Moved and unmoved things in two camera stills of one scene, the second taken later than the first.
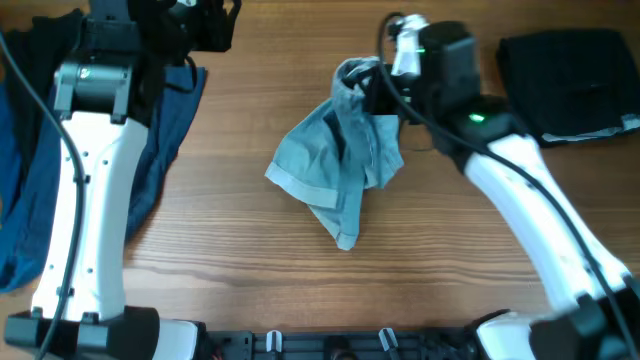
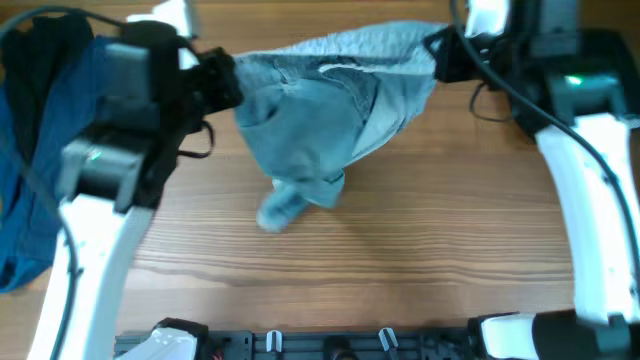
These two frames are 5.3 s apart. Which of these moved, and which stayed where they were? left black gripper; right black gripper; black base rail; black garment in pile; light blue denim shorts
Moved: right black gripper; light blue denim shorts; left black gripper
Stayed: black base rail; black garment in pile
